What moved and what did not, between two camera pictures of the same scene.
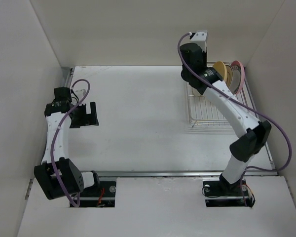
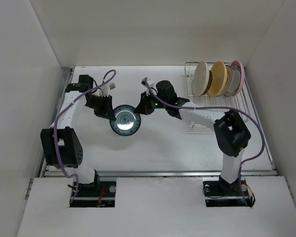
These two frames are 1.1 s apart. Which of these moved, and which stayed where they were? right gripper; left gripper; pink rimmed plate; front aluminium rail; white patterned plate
Moved: right gripper; left gripper
Stayed: white patterned plate; pink rimmed plate; front aluminium rail
